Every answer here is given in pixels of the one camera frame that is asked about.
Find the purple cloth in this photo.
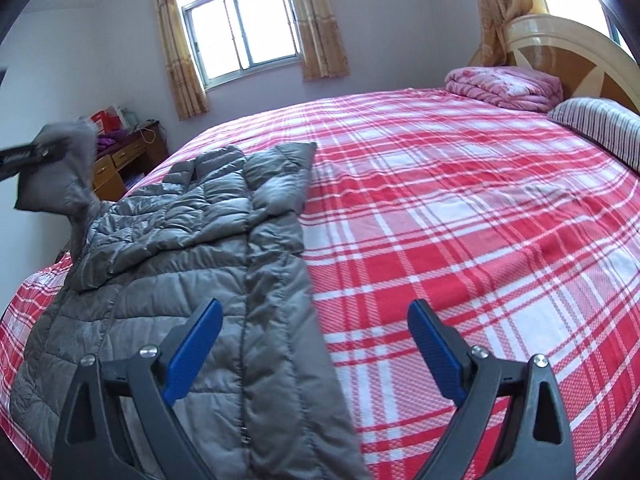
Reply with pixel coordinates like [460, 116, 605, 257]
[95, 130, 132, 154]

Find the yellow patterned curtain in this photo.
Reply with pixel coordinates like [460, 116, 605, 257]
[472, 0, 551, 68]
[151, 0, 211, 121]
[287, 0, 351, 82]

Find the red gift bag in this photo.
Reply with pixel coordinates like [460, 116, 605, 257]
[91, 106, 124, 134]

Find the sliding glass window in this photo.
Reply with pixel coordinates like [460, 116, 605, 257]
[177, 0, 304, 86]

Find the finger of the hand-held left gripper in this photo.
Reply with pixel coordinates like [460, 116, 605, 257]
[0, 141, 64, 181]

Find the folded pink floral quilt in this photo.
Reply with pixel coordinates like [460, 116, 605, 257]
[444, 66, 565, 112]

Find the striped pillow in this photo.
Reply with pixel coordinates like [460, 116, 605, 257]
[546, 97, 640, 174]

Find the bed with red plaid sheet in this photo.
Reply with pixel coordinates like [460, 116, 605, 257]
[0, 87, 640, 480]

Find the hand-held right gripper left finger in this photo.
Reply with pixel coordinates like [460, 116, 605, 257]
[51, 297, 223, 480]

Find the cream and wood headboard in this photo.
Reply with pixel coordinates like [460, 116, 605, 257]
[505, 14, 640, 116]

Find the wooden desk with drawers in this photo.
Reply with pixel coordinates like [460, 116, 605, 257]
[90, 120, 170, 202]

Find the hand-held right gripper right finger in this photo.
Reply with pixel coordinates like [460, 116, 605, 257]
[407, 299, 577, 480]

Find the grey puffer jacket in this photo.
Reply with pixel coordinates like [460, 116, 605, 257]
[9, 119, 373, 480]

